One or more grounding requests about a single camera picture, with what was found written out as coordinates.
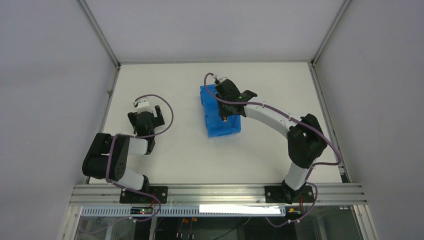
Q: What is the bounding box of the aluminium extrusion rail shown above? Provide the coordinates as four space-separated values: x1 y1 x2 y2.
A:
69 183 367 206

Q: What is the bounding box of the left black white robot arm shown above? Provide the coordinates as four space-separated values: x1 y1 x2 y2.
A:
82 105 165 194

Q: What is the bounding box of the white label strip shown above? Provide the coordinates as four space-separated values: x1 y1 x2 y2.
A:
199 204 282 215

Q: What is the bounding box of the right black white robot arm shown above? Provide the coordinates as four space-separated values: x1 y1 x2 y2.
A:
214 78 328 204

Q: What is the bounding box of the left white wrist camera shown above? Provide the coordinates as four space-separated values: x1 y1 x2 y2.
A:
134 99 151 113

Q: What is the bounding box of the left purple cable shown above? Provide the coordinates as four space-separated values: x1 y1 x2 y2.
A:
105 94 175 186

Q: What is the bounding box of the blue plastic storage bin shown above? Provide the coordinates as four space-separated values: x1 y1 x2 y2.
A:
200 84 242 138

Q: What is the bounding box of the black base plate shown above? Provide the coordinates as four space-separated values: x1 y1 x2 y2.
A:
264 185 315 204
119 185 169 204

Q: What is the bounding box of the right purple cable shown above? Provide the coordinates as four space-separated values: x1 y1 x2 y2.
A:
203 72 343 229

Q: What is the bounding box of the slotted grey cable duct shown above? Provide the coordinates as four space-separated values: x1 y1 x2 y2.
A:
81 205 286 217

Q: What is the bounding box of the small black controller board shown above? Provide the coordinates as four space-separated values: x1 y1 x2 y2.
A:
130 207 154 215

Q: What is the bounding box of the purple cable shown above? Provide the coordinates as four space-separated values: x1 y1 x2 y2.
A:
105 94 175 186
203 72 343 229

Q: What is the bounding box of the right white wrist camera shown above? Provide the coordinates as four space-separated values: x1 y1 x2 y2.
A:
213 76 228 85

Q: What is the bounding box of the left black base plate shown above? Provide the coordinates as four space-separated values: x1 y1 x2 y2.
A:
119 185 169 204

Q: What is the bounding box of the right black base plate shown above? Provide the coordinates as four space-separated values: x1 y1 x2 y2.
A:
264 185 315 204

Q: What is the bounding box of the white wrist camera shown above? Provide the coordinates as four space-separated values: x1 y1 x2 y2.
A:
134 99 151 113
213 76 228 85

